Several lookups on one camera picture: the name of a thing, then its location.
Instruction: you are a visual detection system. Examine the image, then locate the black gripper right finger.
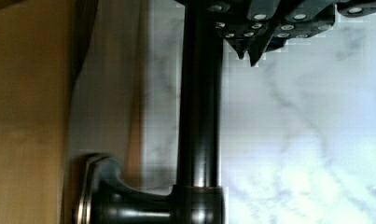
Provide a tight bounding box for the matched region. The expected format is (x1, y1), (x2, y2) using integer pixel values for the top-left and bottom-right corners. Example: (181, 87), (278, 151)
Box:
(246, 0), (376, 66)

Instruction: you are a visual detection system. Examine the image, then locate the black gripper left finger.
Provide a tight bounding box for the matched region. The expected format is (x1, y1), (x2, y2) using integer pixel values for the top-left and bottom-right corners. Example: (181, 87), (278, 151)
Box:
(175, 0), (282, 61)

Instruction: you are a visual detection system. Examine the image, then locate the wooden drawer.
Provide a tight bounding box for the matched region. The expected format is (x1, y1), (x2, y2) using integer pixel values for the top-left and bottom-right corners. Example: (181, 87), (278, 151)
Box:
(0, 0), (146, 224)

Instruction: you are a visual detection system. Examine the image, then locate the dark metal drawer handle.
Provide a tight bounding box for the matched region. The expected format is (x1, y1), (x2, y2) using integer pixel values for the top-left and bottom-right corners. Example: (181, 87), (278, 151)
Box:
(73, 3), (225, 224)

